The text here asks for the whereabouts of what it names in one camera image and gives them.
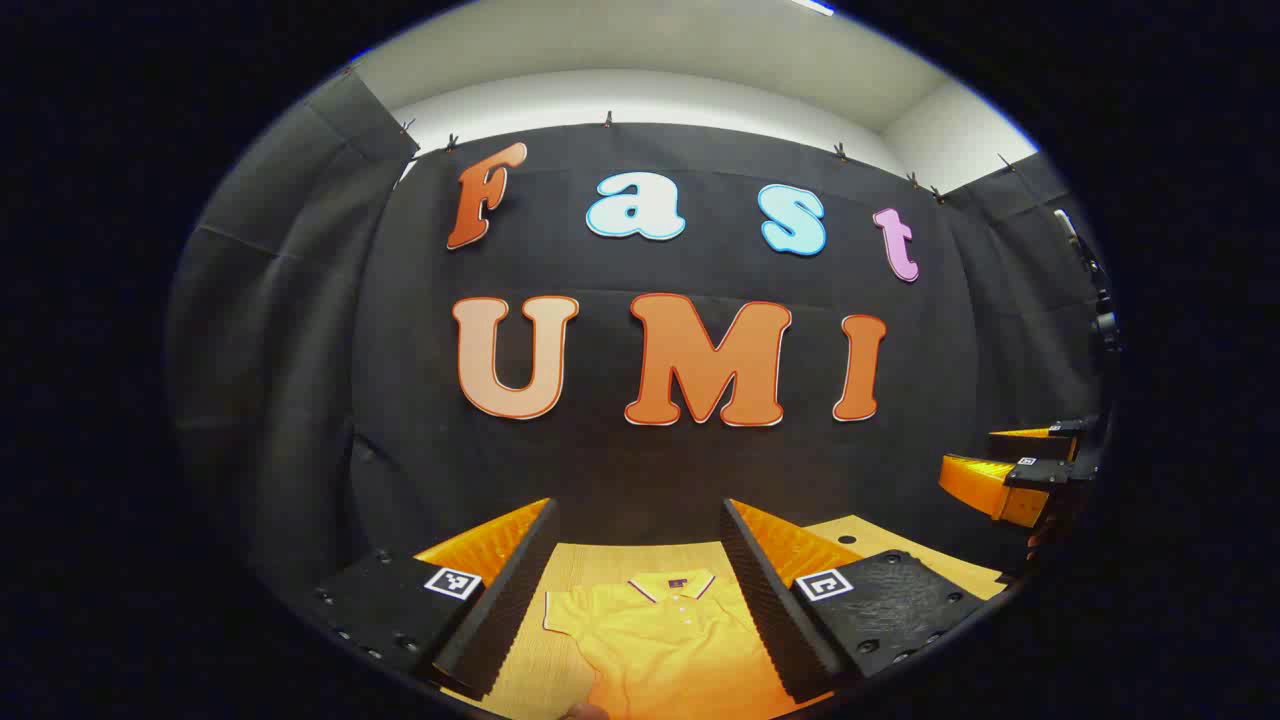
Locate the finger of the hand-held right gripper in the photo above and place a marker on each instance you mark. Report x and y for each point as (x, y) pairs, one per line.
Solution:
(1030, 447)
(1000, 490)

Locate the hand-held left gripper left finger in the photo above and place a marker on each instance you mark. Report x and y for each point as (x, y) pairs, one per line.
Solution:
(505, 610)

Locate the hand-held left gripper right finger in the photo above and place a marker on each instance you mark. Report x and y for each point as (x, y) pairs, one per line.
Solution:
(770, 610)

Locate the yellow orange polo T-shirt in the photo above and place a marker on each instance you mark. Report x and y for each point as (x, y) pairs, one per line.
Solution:
(660, 650)

